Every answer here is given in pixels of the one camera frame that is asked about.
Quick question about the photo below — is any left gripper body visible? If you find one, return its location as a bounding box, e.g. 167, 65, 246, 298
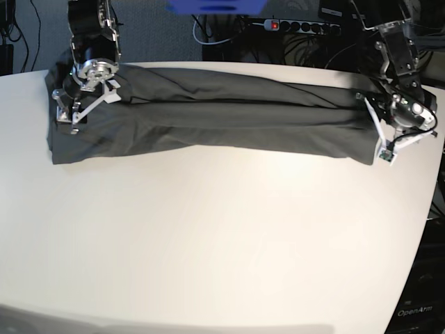
356, 93, 435, 159

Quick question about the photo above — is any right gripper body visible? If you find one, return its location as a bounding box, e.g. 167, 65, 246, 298
51, 81, 106, 134

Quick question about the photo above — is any grey T-shirt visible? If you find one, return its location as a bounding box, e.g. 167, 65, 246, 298
47, 65, 378, 165

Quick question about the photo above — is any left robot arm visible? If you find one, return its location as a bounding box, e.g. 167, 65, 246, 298
318, 1, 438, 163

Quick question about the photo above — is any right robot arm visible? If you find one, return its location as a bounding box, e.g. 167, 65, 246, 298
51, 1, 121, 134

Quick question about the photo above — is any black box at left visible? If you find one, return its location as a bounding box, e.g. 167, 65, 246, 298
0, 44, 14, 76

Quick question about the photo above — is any black OpenArm box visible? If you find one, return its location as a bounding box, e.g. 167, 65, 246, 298
385, 218, 444, 333

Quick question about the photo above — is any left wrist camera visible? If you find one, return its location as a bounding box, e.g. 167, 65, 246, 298
376, 143, 398, 166

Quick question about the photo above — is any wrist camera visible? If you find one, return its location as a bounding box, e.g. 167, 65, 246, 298
376, 143, 398, 166
104, 79, 122, 104

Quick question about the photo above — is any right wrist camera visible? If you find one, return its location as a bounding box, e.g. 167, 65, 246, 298
104, 79, 122, 104

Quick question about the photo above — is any black cable on floor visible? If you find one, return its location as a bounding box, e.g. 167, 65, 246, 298
20, 0, 42, 74

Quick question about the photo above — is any white cable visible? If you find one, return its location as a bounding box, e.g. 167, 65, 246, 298
191, 15, 233, 45

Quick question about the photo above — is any blue plastic mount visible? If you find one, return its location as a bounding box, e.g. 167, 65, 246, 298
168, 0, 267, 15

